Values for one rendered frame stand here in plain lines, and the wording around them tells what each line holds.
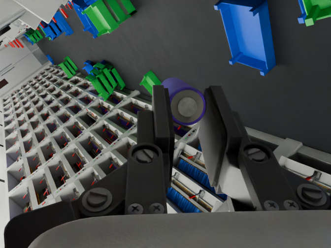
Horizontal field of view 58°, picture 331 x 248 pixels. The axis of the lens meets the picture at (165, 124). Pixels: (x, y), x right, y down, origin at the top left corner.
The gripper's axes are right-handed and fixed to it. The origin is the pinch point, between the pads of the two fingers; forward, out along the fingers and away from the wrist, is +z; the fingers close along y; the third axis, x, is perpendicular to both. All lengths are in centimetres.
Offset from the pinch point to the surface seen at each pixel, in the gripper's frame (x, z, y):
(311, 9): -14, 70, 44
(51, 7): 1.5, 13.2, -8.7
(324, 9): -13, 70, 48
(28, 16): -1.8, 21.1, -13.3
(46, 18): 0.8, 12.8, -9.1
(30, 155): -246, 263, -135
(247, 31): -35, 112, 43
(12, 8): 1.6, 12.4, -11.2
